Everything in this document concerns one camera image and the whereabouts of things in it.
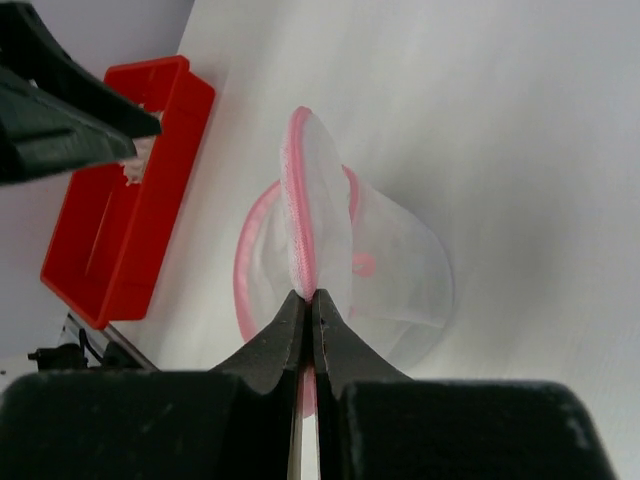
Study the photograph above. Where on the white mesh laundry bag pink trim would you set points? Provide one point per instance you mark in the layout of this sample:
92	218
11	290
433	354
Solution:
320	226

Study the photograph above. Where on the pink lace bra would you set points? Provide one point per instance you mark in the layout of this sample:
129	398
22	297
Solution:
134	168

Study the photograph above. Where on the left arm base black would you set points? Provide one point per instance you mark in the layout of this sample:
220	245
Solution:
67	357

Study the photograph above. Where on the red plastic bin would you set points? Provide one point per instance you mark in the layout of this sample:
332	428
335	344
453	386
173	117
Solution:
111	235

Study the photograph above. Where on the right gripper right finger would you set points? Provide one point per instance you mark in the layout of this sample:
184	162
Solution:
376	423

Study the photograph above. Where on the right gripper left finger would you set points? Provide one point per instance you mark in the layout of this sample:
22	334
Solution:
231	422

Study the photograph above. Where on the aluminium mounting rail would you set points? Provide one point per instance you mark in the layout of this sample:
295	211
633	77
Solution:
107	348

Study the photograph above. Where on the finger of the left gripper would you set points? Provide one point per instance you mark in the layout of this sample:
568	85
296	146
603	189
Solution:
29	50
42	136

